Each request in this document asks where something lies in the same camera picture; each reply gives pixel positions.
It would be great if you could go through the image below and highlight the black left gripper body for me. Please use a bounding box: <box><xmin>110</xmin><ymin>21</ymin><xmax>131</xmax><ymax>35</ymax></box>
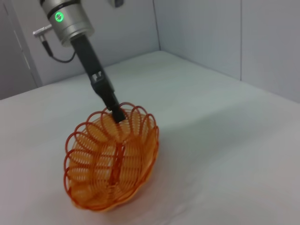
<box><xmin>69</xmin><ymin>35</ymin><xmax>109</xmax><ymax>82</ymax></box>

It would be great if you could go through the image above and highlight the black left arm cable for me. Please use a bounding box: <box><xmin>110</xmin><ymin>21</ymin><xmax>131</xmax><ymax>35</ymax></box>
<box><xmin>41</xmin><ymin>36</ymin><xmax>77</xmax><ymax>63</ymax></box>

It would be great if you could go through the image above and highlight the orange woven plastic basket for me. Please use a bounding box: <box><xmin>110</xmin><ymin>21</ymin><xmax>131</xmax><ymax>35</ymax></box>
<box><xmin>63</xmin><ymin>102</ymin><xmax>160</xmax><ymax>213</ymax></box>

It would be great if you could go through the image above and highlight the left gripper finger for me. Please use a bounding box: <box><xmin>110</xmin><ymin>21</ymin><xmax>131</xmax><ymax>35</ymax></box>
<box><xmin>90</xmin><ymin>71</ymin><xmax>125</xmax><ymax>124</ymax></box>

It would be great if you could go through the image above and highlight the dark wall fixture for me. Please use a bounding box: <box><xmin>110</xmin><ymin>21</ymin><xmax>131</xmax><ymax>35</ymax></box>
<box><xmin>108</xmin><ymin>0</ymin><xmax>125</xmax><ymax>8</ymax></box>

